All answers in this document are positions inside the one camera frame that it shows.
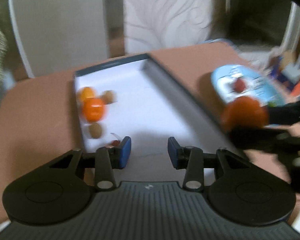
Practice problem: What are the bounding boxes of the large orange tangerine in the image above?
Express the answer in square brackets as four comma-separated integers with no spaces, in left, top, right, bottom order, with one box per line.
[82,98,106,122]

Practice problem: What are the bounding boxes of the small yellow-orange kumquat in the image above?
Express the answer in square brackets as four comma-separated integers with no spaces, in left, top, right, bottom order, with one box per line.
[77,87,97,103]

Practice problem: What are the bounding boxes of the black white cardboard box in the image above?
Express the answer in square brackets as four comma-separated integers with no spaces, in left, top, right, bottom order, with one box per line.
[74,54,243,182]

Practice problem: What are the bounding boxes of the orange blue cardboard box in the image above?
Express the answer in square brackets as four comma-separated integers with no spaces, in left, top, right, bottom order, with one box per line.
[269,50,300,97]

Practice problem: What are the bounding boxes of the blue tiger cartoon plate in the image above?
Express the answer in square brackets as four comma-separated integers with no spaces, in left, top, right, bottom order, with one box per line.
[211,64,286,107]

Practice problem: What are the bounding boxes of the brown table mat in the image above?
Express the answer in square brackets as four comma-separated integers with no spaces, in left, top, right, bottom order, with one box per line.
[0,41,300,228]

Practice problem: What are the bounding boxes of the black television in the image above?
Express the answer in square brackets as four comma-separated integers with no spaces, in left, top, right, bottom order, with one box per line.
[226,0,292,46]

